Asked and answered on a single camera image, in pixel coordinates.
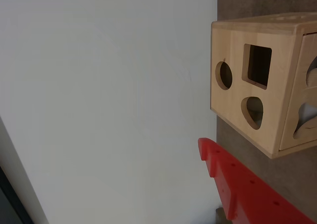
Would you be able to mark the wooden shape sorter box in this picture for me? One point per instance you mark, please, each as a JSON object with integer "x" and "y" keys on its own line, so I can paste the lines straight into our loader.
{"x": 232, "y": 48}

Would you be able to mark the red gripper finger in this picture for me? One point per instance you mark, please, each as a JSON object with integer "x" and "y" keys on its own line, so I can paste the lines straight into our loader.
{"x": 247, "y": 199}

